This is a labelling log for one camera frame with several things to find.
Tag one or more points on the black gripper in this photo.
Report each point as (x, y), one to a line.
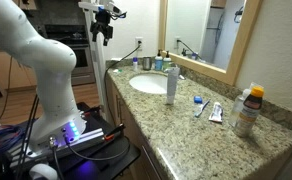
(102, 18)

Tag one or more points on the transparent plastic bottle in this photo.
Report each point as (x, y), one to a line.
(236, 110)

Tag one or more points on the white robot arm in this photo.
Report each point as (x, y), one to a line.
(49, 63)

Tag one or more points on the small white blue-capped bottle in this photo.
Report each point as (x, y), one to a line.
(135, 65)

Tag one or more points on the teal pump soap bottle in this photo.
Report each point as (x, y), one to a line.
(158, 63)

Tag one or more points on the white pump soap bottle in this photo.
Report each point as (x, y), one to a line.
(167, 63)

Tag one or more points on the black steel oven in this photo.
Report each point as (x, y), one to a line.
(81, 56)

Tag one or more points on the white contact lens case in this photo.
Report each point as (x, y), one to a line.
(117, 70)

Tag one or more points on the grey metal cup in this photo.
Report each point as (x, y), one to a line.
(147, 64)

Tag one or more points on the white sink basin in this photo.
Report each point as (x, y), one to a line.
(147, 83)

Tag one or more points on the chrome faucet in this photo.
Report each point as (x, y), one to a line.
(165, 70)

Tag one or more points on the grey white cream tube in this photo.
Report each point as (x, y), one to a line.
(172, 86)

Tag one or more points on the wooden vanity cabinet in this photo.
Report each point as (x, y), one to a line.
(129, 120)

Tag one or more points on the wooden framed mirror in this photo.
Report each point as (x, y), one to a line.
(192, 26)

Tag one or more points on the wooden kitchen cabinets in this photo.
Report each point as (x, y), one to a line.
(16, 73)

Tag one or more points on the red black clamp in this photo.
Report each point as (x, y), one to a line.
(114, 132)

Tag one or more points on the small blue floss box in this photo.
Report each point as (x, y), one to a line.
(198, 99)

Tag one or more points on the black robot cart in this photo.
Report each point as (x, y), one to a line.
(119, 156)

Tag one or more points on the blue white toothbrush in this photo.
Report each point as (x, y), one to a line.
(201, 109)

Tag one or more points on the white purple toothpaste tube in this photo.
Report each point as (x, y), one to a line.
(216, 113)

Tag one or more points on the white round object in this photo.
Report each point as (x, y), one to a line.
(42, 172)

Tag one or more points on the grey blue wrist camera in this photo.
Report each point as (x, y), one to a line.
(115, 8)

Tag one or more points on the white wall outlet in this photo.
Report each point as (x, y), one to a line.
(139, 41)

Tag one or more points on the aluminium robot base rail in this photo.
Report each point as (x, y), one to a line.
(86, 138)

